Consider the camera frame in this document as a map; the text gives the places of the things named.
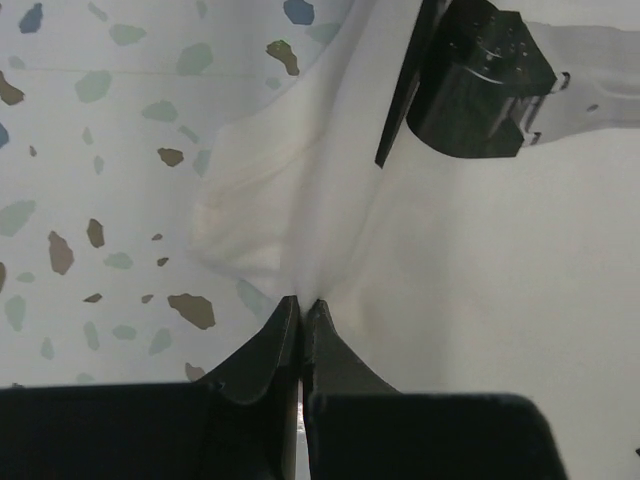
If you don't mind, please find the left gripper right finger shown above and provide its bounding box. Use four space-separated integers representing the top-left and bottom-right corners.
302 301 567 479

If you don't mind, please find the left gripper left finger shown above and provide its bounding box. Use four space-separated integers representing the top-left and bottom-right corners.
1 297 300 479

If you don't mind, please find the white t shirt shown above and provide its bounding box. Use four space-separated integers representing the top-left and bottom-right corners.
190 1 639 478

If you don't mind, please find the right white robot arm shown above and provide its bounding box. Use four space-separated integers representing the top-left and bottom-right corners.
375 1 639 165

